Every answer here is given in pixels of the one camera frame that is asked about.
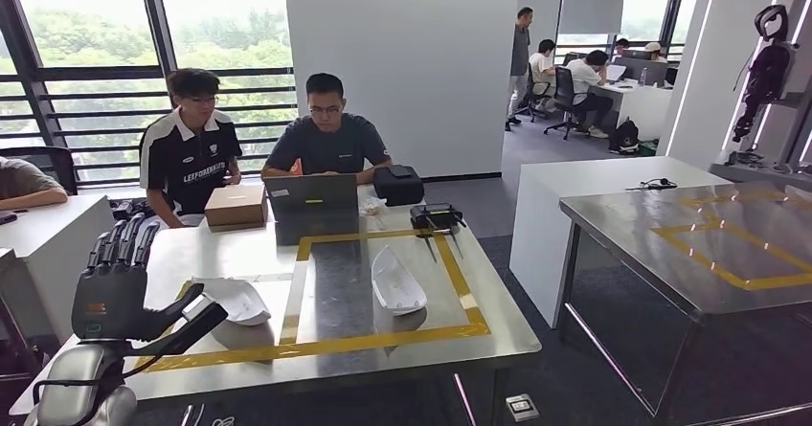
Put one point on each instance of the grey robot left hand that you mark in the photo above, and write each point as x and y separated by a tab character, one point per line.
114	302

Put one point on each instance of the white curved plastic part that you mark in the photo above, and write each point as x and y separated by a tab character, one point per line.
396	283
231	299

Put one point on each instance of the steel workbench yellow tape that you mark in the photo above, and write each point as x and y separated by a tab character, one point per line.
698	245
355	296

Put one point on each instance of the steel table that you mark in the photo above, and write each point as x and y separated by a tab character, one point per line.
5	257

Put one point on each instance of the person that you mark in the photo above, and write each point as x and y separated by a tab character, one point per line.
653	50
327	141
587	84
520	61
25	188
190	157
542	68

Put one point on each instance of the black office chair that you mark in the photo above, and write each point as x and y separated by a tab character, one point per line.
564	100
51	163
531	96

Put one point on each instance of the cardboard box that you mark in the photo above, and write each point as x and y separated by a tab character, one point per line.
236	206

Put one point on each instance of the grey laptop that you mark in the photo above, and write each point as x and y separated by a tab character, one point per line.
311	198

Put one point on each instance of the black window railing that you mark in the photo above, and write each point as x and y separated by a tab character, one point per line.
95	75

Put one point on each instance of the clear plastic bag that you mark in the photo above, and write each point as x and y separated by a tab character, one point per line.
373	206

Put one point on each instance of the black hard case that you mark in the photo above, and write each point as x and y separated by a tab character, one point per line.
398	185

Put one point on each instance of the floor socket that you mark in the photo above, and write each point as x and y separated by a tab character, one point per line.
521	407

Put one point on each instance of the white table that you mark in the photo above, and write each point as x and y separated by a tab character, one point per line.
571	201

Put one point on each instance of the black backpack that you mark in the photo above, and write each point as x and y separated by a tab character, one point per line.
625	138

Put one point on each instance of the black headset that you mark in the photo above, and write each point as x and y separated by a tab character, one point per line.
653	184

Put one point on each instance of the white office desk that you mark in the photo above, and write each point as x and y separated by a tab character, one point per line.
634	103

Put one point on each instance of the grey display stand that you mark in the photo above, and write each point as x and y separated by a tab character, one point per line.
761	169

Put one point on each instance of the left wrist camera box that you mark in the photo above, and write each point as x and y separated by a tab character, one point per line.
203	318

